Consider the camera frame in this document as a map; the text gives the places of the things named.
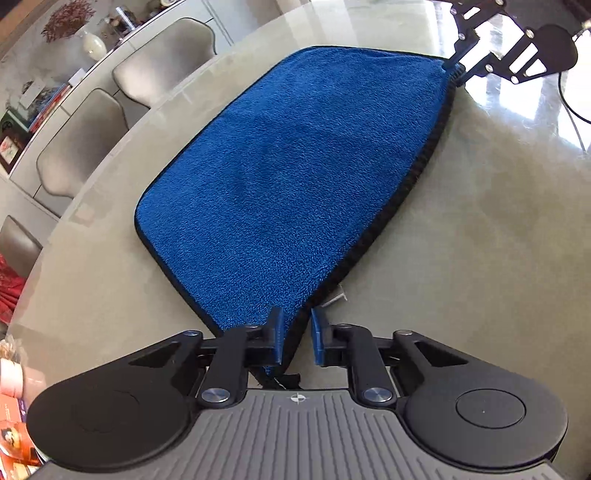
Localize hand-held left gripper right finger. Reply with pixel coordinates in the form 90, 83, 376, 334
310, 307, 490, 409

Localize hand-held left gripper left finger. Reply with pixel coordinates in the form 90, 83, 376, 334
108, 307, 284, 409

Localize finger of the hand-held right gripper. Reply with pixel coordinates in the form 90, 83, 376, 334
455, 28, 555, 86
444, 0, 507, 71

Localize blue towel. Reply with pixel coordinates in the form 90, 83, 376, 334
134, 45, 467, 391

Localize clear plastic packet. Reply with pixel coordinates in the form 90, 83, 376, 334
0, 336, 24, 361

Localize red patterned cloth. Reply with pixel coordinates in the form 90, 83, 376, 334
0, 254, 27, 326

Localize grey dining chair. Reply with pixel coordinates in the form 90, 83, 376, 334
112, 17, 218, 110
36, 89, 129, 217

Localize grey chair with red cloth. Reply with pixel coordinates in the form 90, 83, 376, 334
0, 215, 45, 288

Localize orange box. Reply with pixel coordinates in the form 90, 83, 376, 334
0, 419, 43, 466

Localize stack of books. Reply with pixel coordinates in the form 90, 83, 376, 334
28, 83, 73, 133

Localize white vase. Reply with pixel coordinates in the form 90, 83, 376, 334
82, 31, 107, 61

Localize small white box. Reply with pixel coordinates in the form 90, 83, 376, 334
19, 80, 47, 105

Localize red dried flowers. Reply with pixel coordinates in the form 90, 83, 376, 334
41, 0, 94, 43

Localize black cable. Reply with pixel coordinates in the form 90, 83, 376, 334
557, 21, 591, 154

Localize picture frame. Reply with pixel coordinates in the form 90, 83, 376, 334
0, 134, 27, 172

